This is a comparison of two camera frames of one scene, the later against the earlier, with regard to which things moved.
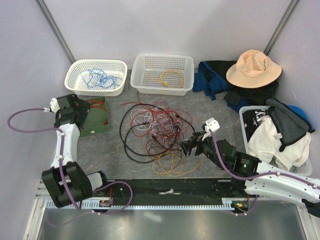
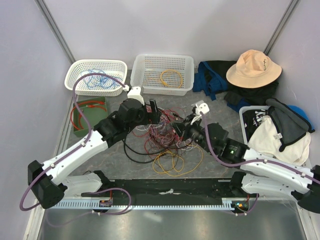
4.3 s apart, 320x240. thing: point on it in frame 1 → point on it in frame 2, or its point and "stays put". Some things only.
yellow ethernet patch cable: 179,87 stays put
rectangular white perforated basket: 165,74 stays put
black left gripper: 83,106 → 150,117
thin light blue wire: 98,79 stays put
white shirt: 264,144 stays put
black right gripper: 188,145 → 189,122
